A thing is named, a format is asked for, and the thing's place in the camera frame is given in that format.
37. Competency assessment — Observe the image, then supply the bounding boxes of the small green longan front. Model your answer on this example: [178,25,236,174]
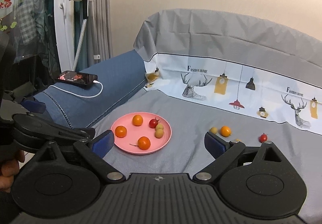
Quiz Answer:
[210,127,218,134]

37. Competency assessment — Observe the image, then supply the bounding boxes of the orange tangerine with stem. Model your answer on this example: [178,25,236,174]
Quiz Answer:
[130,136,151,150]

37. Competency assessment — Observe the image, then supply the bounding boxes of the red cherry tomato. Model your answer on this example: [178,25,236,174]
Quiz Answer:
[149,118,159,129]
[259,133,268,143]

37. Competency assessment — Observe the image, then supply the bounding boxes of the person's left hand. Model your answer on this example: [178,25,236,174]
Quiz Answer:
[0,150,25,192]

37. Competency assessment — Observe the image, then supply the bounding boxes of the pink round plate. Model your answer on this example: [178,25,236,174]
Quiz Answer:
[111,112,172,155]

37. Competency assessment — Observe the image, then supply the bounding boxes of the black smartphone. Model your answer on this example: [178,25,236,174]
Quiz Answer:
[56,71,98,88]

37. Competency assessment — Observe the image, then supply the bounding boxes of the blue sofa armrest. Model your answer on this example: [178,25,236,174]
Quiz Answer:
[34,50,146,129]

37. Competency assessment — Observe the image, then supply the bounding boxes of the grey curtain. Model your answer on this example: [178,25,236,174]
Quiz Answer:
[76,0,112,71]

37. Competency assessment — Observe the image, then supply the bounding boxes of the white charging cable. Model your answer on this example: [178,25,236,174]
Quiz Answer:
[47,80,104,99]

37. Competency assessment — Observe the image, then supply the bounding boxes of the white round door frame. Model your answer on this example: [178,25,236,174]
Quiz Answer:
[54,0,74,71]

